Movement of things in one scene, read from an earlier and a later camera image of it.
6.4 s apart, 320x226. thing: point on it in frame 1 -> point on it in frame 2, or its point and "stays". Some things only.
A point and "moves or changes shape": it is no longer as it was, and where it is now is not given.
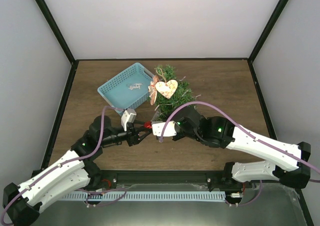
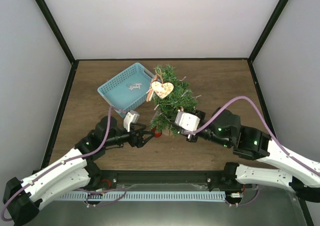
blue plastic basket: x=128 y=90 stays
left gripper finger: x=141 y=135 -> x=145 y=141
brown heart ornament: x=166 y=89 moves or changes shape
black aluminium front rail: x=222 y=177 stays
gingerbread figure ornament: x=151 y=88 moves or changes shape
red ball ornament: x=148 y=124 moves or changes shape
